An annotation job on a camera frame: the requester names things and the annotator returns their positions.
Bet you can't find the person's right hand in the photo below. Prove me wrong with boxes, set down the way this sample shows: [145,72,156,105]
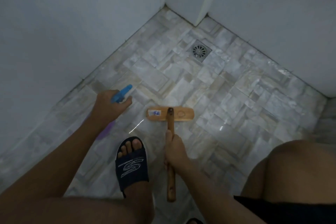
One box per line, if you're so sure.
[164,129,190,173]

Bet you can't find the person's left hand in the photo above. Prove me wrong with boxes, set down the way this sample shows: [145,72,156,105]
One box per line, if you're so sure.
[92,89,133,125]

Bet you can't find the blue and purple spray bottle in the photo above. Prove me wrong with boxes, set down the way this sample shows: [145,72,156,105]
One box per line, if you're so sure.
[95,84,133,141]

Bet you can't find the wooden long-handled scrub brush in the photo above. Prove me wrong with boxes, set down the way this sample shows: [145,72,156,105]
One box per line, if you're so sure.
[146,106,195,203]

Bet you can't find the person's left forearm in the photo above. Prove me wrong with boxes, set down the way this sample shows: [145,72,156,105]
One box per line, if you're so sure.
[0,115,114,207]

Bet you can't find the person's right forearm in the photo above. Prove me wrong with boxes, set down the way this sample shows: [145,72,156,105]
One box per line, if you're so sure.
[174,159,266,224]

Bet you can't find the dark blue slide sandal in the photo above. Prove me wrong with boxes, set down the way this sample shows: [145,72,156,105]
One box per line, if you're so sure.
[115,136,150,199]

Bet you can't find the round metal floor drain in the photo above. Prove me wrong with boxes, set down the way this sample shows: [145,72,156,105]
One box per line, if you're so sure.
[191,44,208,59]

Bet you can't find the person's left leg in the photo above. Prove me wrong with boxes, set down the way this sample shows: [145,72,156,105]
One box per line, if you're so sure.
[0,138,156,224]

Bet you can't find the person's leg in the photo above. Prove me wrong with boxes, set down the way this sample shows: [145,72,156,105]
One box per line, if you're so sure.
[0,138,156,224]
[240,139,336,201]

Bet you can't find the person's right leg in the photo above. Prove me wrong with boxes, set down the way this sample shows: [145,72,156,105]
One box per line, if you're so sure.
[240,139,336,201]

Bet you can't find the black shorts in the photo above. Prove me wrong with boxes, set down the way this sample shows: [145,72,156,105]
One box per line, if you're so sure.
[234,195,336,224]

